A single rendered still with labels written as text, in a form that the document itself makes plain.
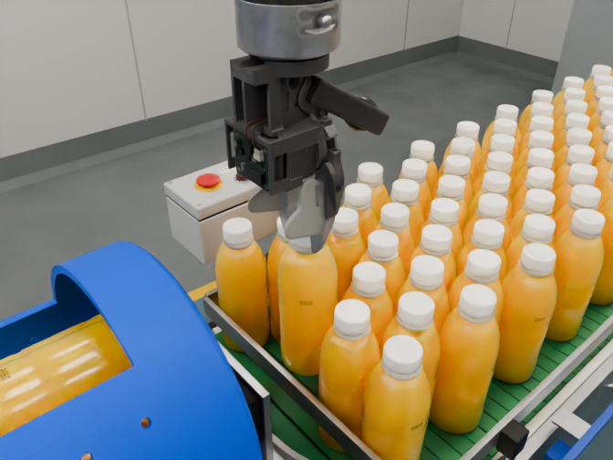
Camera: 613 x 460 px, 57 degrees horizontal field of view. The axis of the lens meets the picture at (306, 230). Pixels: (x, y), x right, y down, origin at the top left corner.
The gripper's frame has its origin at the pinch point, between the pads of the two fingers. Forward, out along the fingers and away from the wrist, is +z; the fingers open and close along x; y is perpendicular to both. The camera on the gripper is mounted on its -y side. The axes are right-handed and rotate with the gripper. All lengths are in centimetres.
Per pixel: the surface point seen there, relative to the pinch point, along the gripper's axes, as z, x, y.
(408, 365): 7.0, 16.4, 0.9
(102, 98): 84, -272, -77
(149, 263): -6.2, 2.4, 19.0
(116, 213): 118, -206, -48
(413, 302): 6.6, 10.9, -6.2
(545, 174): 6.6, 4.5, -44.2
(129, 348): -4.6, 8.6, 24.1
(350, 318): 6.6, 8.4, 0.9
